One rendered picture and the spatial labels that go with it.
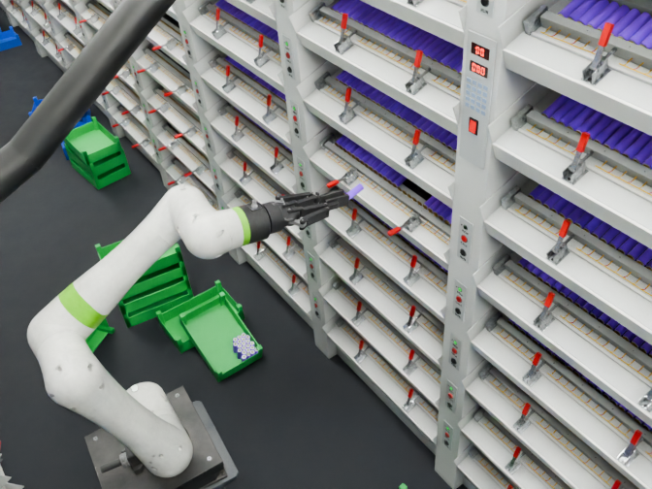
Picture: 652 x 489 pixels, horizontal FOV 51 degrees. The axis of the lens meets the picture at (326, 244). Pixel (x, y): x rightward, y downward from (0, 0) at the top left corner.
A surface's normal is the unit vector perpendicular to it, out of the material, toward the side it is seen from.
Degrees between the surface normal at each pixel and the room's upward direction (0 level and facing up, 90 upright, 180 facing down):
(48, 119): 59
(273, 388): 0
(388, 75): 20
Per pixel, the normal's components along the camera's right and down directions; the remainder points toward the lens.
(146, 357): -0.07, -0.75
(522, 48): -0.34, -0.55
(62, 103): 0.14, 0.16
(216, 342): 0.11, -0.56
